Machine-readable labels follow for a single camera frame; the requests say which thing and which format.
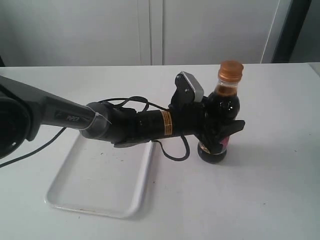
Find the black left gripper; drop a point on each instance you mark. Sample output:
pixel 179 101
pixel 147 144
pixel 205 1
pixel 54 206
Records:
pixel 192 118

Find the soy sauce bottle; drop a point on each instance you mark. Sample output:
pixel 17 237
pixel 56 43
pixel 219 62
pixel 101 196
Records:
pixel 223 105

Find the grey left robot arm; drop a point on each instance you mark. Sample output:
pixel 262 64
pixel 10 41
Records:
pixel 24 108

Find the dark panel in background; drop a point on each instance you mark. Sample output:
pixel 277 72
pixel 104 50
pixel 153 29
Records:
pixel 295 18

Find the white plastic tray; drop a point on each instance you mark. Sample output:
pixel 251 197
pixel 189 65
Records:
pixel 99 179

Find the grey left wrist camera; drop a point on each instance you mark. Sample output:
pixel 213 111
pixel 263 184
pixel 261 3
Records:
pixel 188 92

